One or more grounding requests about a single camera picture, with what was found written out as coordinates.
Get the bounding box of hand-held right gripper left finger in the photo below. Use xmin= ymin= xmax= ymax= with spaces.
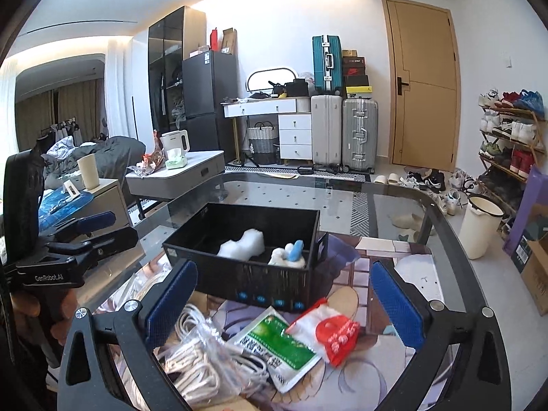
xmin=58 ymin=259 xmax=200 ymax=411

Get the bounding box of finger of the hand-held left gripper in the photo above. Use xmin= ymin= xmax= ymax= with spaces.
xmin=46 ymin=227 xmax=140 ymax=268
xmin=43 ymin=211 xmax=117 ymax=244

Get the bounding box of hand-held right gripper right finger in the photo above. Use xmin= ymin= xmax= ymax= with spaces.
xmin=370 ymin=261 xmax=512 ymax=411

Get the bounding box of red and white plastic packet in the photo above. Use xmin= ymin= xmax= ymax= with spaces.
xmin=286 ymin=297 xmax=360 ymax=366

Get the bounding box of clear bag of white cables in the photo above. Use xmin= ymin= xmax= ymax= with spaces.
xmin=160 ymin=304 xmax=272 ymax=409

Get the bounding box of white foam block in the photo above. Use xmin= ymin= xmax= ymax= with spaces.
xmin=217 ymin=229 xmax=264 ymax=261

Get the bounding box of black cardboard box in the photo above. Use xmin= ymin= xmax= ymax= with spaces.
xmin=163 ymin=202 xmax=329 ymax=314

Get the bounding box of green and white medicine packet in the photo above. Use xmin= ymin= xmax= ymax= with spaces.
xmin=233 ymin=306 xmax=322 ymax=395

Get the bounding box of white and blue soft toy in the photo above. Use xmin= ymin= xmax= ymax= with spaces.
xmin=268 ymin=241 xmax=308 ymax=268

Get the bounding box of person's left hand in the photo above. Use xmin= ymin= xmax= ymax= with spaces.
xmin=9 ymin=287 xmax=78 ymax=354

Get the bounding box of white nightstand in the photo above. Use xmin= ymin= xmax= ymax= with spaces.
xmin=40 ymin=177 xmax=131 ymax=240

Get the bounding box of blue plastic bag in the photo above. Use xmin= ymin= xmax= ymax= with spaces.
xmin=38 ymin=190 xmax=95 ymax=234

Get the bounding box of cream cup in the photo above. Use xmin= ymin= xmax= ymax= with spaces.
xmin=76 ymin=154 xmax=101 ymax=191

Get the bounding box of printed table mat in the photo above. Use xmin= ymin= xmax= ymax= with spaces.
xmin=92 ymin=231 xmax=461 ymax=411

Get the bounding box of dark grey duvet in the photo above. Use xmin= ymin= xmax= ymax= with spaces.
xmin=40 ymin=136 xmax=147 ymax=189

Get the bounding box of clear plastic bag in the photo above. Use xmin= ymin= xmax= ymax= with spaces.
xmin=317 ymin=233 xmax=361 ymax=275

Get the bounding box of red snack wrapper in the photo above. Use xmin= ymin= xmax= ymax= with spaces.
xmin=128 ymin=135 xmax=165 ymax=176

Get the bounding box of clothes rack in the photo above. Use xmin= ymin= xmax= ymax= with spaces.
xmin=38 ymin=115 xmax=82 ymax=155

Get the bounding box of grey coffee table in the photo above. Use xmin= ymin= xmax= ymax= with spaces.
xmin=125 ymin=151 xmax=226 ymax=215

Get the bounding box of green tissue box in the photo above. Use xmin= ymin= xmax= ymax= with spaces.
xmin=165 ymin=148 xmax=187 ymax=171

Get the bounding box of patterned rug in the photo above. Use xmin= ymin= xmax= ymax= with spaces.
xmin=225 ymin=165 xmax=373 ymax=240

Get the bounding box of white bucket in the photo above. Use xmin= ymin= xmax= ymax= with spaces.
xmin=458 ymin=195 xmax=505 ymax=260

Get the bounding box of white electric kettle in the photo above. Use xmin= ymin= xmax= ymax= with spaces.
xmin=160 ymin=130 xmax=191 ymax=157

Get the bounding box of pile of shoes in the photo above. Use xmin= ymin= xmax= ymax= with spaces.
xmin=402 ymin=167 xmax=482 ymax=217

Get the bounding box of white curtain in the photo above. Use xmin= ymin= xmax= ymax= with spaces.
xmin=105 ymin=38 xmax=138 ymax=140

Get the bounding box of brown cardboard box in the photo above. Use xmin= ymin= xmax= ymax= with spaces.
xmin=511 ymin=223 xmax=548 ymax=304

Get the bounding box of purple box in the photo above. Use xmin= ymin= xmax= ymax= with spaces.
xmin=502 ymin=165 xmax=548 ymax=258

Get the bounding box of black glass wardrobe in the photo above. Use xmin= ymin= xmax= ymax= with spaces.
xmin=148 ymin=5 xmax=207 ymax=146

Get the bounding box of silver suitcase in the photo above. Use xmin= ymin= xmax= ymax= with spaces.
xmin=341 ymin=98 xmax=379 ymax=174

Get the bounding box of black refrigerator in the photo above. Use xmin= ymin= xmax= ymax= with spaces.
xmin=182 ymin=49 xmax=239 ymax=152

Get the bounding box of woven laundry basket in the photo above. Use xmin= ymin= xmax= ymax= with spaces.
xmin=246 ymin=122 xmax=279 ymax=155

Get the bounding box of white suitcase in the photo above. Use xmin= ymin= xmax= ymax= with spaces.
xmin=310 ymin=94 xmax=343 ymax=167

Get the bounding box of wooden shoe rack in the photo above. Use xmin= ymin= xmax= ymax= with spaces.
xmin=477 ymin=90 xmax=548 ymax=223

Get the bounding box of white drawer unit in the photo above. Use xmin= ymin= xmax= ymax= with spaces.
xmin=277 ymin=111 xmax=313 ymax=165

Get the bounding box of white dressing table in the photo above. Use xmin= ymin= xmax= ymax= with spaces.
xmin=220 ymin=98 xmax=311 ymax=163

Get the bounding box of oval mirror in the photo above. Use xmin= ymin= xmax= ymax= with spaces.
xmin=245 ymin=67 xmax=298 ymax=95

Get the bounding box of wooden door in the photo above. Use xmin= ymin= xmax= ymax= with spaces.
xmin=381 ymin=0 xmax=462 ymax=172

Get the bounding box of stack of shoe boxes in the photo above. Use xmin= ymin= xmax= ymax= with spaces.
xmin=341 ymin=48 xmax=371 ymax=99

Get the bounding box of teal suitcase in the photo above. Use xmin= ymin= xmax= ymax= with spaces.
xmin=312 ymin=35 xmax=343 ymax=95

